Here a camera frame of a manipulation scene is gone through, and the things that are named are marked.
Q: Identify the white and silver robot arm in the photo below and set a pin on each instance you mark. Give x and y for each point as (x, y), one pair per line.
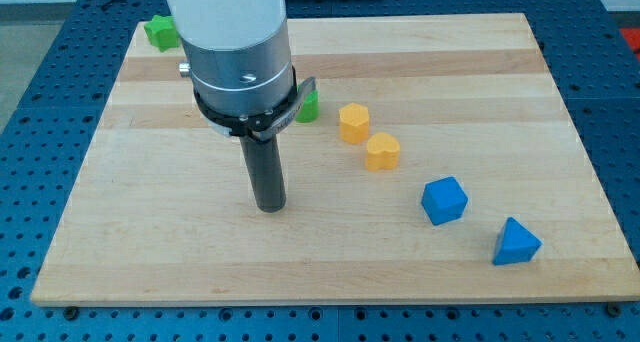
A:
(238, 51)

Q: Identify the yellow heart block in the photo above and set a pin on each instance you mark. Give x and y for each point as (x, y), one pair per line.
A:
(382, 152)

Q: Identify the green rounded block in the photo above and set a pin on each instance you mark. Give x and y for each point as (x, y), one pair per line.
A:
(309, 110)

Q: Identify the yellow hexagon block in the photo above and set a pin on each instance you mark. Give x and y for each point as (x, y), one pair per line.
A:
(354, 121)

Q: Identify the dark grey cylindrical pointer rod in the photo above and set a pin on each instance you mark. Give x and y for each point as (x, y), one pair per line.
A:
(264, 168)

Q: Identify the light wooden board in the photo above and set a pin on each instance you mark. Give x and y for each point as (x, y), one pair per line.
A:
(162, 212)

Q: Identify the blue cube block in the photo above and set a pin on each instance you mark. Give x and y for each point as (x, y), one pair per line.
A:
(444, 200)

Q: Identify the green star block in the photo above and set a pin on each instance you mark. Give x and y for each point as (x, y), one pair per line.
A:
(161, 32)

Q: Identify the blue triangle block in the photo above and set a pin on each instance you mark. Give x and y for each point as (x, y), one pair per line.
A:
(515, 244)

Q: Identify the red object at edge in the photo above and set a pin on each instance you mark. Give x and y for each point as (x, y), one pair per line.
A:
(632, 37)

